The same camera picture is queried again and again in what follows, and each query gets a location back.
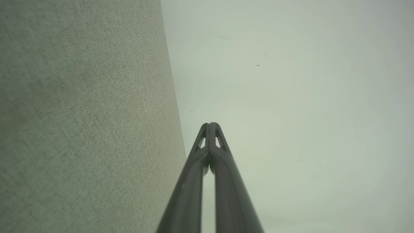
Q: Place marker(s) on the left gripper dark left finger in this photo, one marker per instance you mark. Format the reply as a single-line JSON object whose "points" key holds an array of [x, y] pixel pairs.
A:
{"points": [[190, 181]]}

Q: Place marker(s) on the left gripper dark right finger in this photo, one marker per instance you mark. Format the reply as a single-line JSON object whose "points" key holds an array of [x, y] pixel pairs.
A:
{"points": [[233, 194]]}

